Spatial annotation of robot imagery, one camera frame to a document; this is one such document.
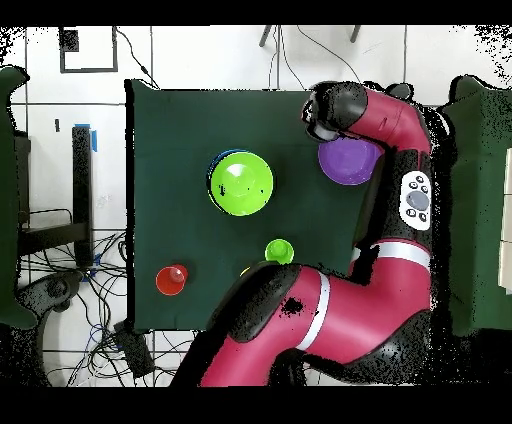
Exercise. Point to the large green bowl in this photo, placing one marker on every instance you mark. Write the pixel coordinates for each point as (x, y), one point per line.
(242, 184)

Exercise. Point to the large light blue bowl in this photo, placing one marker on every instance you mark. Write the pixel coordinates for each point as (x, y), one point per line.
(226, 152)

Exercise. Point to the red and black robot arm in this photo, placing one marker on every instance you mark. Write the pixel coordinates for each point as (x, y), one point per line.
(360, 312)

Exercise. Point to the green cup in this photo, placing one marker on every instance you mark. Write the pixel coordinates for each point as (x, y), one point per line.
(279, 252)

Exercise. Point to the yellow cup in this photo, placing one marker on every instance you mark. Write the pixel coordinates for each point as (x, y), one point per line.
(244, 272)

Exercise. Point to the large purple bowl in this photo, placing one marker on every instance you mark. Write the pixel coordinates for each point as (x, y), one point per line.
(346, 164)

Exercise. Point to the orange cup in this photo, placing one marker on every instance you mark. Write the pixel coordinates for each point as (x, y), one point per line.
(168, 282)

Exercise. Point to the dark green tablecloth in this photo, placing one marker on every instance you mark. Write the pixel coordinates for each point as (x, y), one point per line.
(180, 120)

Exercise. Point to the black metal stand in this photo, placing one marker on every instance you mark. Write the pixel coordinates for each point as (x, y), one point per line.
(82, 192)

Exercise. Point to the black floor box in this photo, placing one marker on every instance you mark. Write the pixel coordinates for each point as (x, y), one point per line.
(134, 348)

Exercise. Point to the black floor stand base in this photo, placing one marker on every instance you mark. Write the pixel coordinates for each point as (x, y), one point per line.
(56, 288)

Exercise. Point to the side table green cloth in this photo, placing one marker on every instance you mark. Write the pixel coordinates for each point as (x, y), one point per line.
(8, 200)
(480, 200)

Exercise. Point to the black equipment box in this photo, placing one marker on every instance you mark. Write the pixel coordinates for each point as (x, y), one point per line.
(23, 180)

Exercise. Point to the camera tripod legs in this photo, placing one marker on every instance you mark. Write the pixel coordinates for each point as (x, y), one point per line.
(265, 36)

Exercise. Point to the gray square floor frame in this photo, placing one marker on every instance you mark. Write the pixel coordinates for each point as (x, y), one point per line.
(88, 70)

